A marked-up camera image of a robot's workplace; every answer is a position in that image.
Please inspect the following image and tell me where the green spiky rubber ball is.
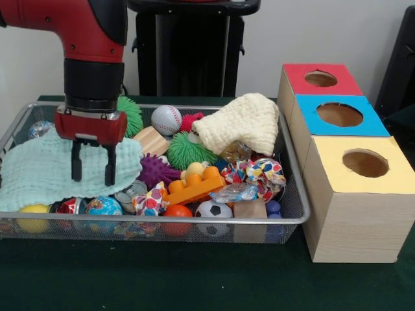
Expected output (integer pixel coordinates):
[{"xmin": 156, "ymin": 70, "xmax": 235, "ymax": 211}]
[
  {"xmin": 117, "ymin": 95, "xmax": 145, "ymax": 139},
  {"xmin": 167, "ymin": 131, "xmax": 219, "ymax": 171}
]

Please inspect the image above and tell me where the black upright panel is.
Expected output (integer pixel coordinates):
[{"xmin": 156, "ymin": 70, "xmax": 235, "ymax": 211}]
[{"xmin": 374, "ymin": 5, "xmax": 415, "ymax": 113}]

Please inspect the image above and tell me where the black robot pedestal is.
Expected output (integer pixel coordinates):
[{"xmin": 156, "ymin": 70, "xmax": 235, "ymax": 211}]
[{"xmin": 126, "ymin": 0, "xmax": 262, "ymax": 98}]

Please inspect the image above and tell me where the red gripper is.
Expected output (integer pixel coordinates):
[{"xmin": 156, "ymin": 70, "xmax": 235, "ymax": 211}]
[{"xmin": 54, "ymin": 105, "xmax": 128, "ymax": 187}]

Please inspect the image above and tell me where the orange plastic building block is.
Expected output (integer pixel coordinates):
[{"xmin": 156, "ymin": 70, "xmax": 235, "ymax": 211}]
[{"xmin": 161, "ymin": 166, "xmax": 227, "ymax": 206}]

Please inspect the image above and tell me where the cream muslin cloth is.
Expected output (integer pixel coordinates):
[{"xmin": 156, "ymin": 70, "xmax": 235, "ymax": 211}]
[{"xmin": 191, "ymin": 93, "xmax": 280, "ymax": 157}]

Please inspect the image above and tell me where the purple spiky ball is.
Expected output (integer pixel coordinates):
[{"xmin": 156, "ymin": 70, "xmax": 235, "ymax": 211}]
[{"xmin": 137, "ymin": 153, "xmax": 181, "ymax": 190}]

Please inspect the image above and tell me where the white baseball with red stitching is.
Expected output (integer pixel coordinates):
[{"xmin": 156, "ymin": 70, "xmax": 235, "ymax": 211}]
[{"xmin": 151, "ymin": 105, "xmax": 183, "ymax": 136}]

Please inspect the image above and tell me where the mint green muslin cloth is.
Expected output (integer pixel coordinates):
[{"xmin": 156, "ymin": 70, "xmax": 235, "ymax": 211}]
[{"xmin": 0, "ymin": 128, "xmax": 143, "ymax": 213}]

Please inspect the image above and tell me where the dark green table cloth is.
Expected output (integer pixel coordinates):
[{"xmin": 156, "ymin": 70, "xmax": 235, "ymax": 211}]
[{"xmin": 0, "ymin": 94, "xmax": 415, "ymax": 311}]

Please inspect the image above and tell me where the silver wire mesh bin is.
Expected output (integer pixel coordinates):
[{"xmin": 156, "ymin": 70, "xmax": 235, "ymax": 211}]
[{"xmin": 0, "ymin": 100, "xmax": 311, "ymax": 244}]

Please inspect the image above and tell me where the wooden box with three holes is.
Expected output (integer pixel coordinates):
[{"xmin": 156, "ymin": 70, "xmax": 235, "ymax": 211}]
[{"xmin": 276, "ymin": 63, "xmax": 409, "ymax": 264}]

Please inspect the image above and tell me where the crumpled colourful patterned paper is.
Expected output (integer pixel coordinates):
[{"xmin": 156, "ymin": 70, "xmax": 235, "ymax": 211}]
[{"xmin": 220, "ymin": 157, "xmax": 287, "ymax": 203}]

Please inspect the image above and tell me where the striped light wooden block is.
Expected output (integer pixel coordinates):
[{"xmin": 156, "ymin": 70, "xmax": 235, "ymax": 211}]
[{"xmin": 132, "ymin": 126, "xmax": 171, "ymax": 156}]

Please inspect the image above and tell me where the small black and white football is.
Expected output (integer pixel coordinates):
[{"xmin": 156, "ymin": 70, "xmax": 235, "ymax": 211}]
[{"xmin": 194, "ymin": 200, "xmax": 234, "ymax": 236}]

